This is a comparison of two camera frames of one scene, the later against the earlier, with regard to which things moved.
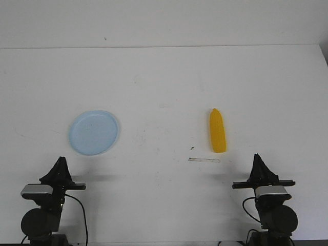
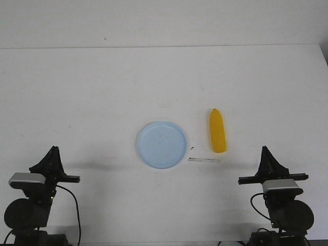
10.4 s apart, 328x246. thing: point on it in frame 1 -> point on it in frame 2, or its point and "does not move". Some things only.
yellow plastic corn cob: (217, 131) does not move
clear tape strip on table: (204, 160) does not move
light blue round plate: (93, 132) -> (161, 144)
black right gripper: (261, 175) -> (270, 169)
